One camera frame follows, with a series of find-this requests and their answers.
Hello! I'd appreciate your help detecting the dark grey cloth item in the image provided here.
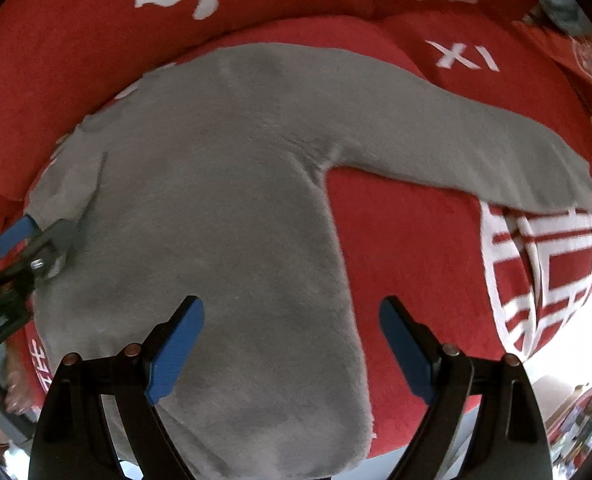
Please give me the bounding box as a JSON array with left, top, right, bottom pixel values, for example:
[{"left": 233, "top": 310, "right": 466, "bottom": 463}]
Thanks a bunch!
[{"left": 538, "top": 0, "right": 592, "bottom": 37}]

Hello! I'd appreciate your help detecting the person's left hand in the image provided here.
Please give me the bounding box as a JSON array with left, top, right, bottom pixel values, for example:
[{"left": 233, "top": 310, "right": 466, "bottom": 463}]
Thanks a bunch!
[{"left": 0, "top": 339, "right": 37, "bottom": 449}]

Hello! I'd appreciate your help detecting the grey fleece garment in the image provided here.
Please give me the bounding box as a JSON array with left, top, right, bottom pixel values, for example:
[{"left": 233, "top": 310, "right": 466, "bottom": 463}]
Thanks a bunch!
[{"left": 28, "top": 44, "right": 592, "bottom": 479}]

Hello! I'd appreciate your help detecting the red pillow with white print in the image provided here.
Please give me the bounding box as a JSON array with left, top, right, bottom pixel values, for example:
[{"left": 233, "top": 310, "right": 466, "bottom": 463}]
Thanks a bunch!
[{"left": 513, "top": 22, "right": 592, "bottom": 114}]

